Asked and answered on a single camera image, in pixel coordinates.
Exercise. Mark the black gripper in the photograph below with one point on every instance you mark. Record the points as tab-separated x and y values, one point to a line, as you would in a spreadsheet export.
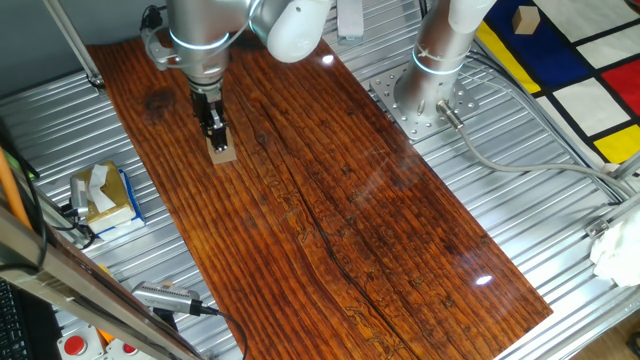
205	102

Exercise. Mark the small wooden block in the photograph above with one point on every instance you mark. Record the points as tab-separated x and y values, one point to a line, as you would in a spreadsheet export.
225	157

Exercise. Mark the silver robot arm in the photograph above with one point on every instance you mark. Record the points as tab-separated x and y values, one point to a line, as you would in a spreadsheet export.
435	55

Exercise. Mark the blue and white tissue pack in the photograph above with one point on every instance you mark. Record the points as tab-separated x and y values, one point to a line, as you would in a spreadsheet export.
135	200

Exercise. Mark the gold tissue box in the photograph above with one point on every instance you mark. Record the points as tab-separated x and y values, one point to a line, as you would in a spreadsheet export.
115	200

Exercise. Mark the glossy brown wooden board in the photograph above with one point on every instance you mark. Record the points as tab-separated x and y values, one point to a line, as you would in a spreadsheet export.
350	200

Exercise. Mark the thin metal pole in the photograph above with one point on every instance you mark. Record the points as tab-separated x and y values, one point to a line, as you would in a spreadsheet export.
70	37

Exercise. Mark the white power strip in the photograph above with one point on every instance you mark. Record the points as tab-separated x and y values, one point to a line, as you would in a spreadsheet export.
350	20

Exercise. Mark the orange pole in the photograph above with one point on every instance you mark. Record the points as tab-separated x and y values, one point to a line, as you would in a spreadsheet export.
10	187

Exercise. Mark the grey box with red button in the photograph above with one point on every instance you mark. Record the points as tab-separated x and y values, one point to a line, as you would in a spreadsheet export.
75	345
129	349

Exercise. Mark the black keyboard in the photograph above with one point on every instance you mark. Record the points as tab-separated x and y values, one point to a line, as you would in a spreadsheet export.
12	325

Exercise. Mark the wooden cube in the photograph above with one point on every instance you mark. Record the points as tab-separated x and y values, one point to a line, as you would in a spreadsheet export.
525	21

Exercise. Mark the colourful checked cloth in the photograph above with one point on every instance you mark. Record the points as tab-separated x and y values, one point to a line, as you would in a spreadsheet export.
550	50

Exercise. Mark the white crumpled cloth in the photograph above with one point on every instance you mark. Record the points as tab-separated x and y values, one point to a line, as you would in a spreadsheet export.
617	255

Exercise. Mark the wrist camera with grey bracket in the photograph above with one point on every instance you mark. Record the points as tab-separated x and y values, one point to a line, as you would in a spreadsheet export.
155	50

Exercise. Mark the silver camera with ribbed housing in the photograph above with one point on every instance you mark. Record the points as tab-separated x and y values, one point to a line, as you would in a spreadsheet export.
79	197

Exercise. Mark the silver camera with black plug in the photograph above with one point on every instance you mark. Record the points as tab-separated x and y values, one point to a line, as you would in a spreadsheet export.
165	297

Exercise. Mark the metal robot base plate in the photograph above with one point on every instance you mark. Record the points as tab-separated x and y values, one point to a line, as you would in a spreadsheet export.
390	85

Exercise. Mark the aluminium frame beam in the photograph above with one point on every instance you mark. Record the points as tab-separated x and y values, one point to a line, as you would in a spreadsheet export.
75	295

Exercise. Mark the metal corner bracket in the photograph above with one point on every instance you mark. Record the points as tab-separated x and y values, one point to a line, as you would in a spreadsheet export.
597	228

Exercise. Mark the aluminium profile rail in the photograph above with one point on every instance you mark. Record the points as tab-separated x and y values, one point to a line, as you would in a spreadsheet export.
627	167

